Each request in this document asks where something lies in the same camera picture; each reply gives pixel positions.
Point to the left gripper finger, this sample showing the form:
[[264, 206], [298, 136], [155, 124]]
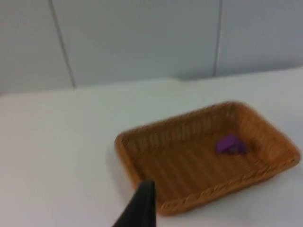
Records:
[[139, 208]]

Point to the pale brown wicker basket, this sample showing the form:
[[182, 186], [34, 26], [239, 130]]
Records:
[[203, 163]]

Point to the purple triangular block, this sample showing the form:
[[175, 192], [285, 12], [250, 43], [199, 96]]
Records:
[[228, 144]]

